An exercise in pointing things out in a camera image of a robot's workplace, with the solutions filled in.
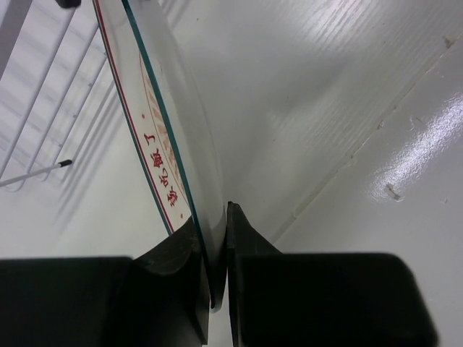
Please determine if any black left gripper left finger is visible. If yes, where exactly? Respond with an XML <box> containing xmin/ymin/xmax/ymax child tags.
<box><xmin>1</xmin><ymin>221</ymin><xmax>209</xmax><ymax>346</ymax></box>

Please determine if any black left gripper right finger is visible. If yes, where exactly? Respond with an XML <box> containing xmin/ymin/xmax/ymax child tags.
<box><xmin>226</xmin><ymin>202</ymin><xmax>439</xmax><ymax>346</ymax></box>

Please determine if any glass plate orange sunburst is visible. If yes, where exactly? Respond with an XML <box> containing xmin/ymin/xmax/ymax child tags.
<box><xmin>93</xmin><ymin>1</ymin><xmax>226</xmax><ymax>311</ymax></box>

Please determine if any white wire dish rack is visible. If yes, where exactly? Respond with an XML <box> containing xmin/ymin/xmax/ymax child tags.
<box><xmin>1</xmin><ymin>1</ymin><xmax>118</xmax><ymax>193</ymax></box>

